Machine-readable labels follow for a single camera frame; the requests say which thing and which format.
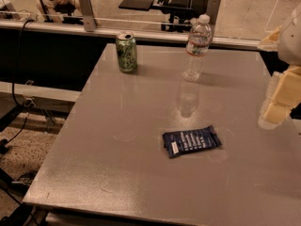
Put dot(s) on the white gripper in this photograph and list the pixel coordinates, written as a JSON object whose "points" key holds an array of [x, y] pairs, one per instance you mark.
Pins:
{"points": [[291, 41]]}

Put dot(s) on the clear plastic water bottle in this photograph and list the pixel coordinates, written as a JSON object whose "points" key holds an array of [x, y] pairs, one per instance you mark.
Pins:
{"points": [[199, 39]]}

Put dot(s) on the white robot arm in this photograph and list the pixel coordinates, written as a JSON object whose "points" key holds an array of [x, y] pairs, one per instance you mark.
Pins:
{"points": [[289, 41]]}

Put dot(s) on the green soda can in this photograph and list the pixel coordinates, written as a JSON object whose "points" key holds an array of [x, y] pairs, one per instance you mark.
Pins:
{"points": [[126, 52]]}

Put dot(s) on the dark blue snack bar wrapper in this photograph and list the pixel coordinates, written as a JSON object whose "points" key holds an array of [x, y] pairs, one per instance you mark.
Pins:
{"points": [[190, 141]]}

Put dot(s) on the black desk in background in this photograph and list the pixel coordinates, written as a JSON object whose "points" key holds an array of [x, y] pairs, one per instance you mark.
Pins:
{"points": [[180, 12]]}

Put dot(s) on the seated person in background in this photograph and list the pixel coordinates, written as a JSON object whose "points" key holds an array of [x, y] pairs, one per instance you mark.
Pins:
{"points": [[47, 7]]}

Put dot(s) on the grey metal railing post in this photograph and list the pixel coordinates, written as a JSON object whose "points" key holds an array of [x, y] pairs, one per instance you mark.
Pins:
{"points": [[88, 16]]}

